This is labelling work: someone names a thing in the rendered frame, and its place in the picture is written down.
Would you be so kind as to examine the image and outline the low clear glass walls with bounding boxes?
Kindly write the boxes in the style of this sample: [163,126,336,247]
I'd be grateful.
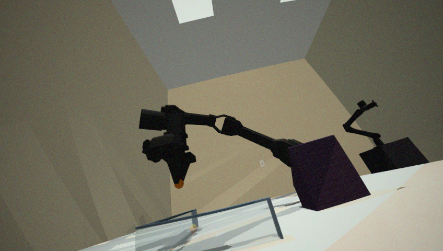
[135,200,282,251]

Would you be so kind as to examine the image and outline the brown ball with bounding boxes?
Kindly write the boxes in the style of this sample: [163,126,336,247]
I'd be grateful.
[174,179,184,189]

